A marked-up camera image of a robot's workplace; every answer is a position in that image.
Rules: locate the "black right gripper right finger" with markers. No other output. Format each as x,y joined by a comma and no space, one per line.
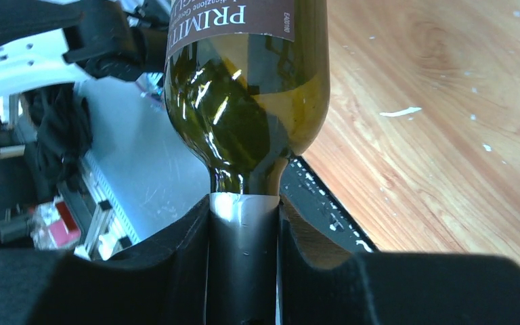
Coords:
322,283

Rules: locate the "olive wine bottle silver neck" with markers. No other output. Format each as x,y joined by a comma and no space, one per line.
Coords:
247,88

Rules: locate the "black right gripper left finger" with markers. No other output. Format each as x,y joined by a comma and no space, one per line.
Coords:
161,280

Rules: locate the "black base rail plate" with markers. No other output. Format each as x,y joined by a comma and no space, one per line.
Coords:
318,206

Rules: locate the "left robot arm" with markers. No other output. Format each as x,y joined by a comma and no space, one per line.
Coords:
45,43

